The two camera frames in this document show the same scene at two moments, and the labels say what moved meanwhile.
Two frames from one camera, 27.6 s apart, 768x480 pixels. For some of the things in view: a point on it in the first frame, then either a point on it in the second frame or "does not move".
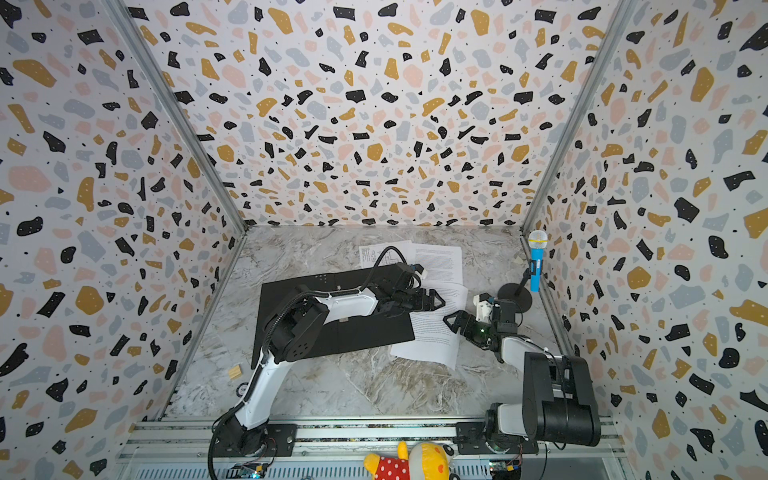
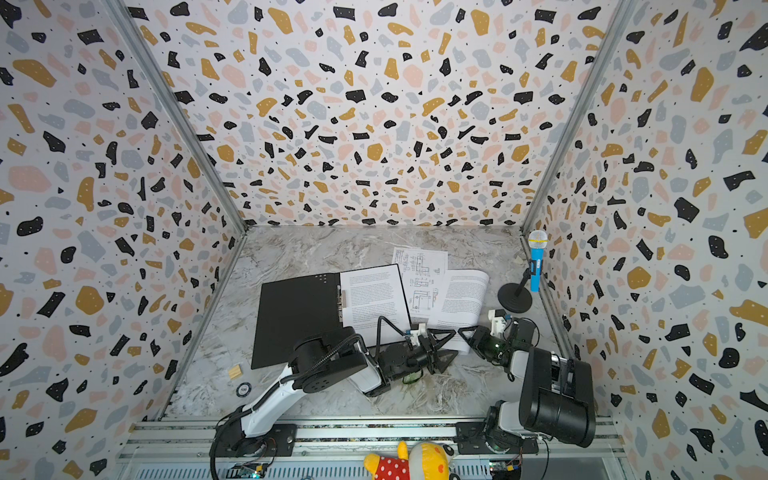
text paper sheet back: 441,263 -> 459,306
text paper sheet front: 434,341 -> 375,304
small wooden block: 235,372 does not move
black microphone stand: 519,294 does not move
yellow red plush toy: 424,461 does not move
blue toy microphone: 537,241 does not move
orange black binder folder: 361,331 does not move
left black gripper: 428,305 -> 430,360
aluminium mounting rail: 183,450 does not move
